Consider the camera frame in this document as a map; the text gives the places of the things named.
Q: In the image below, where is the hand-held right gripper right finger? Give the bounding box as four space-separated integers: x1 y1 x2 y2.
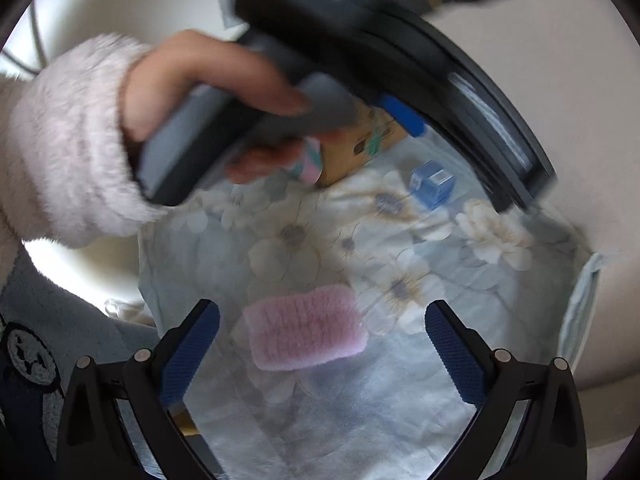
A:
424 300 587 480

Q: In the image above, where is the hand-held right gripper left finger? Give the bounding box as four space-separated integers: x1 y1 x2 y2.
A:
56 300 222 480

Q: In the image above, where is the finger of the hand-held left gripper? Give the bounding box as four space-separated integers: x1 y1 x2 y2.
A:
377 94 427 139

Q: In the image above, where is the cardboard box with pink print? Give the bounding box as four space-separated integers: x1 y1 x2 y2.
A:
285 100 412 189

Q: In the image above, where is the pink fuzzy pad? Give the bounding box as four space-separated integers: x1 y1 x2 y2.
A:
243 283 366 372

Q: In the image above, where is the person's left hand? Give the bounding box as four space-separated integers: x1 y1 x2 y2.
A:
122 29 347 187

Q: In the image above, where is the small blue box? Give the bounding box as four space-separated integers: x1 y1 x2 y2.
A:
408 160 455 211

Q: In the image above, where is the blue-grey printed pajamas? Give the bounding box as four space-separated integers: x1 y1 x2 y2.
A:
0 245 168 480

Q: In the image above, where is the pale blue floral bedsheet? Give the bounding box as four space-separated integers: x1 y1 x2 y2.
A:
137 132 607 480

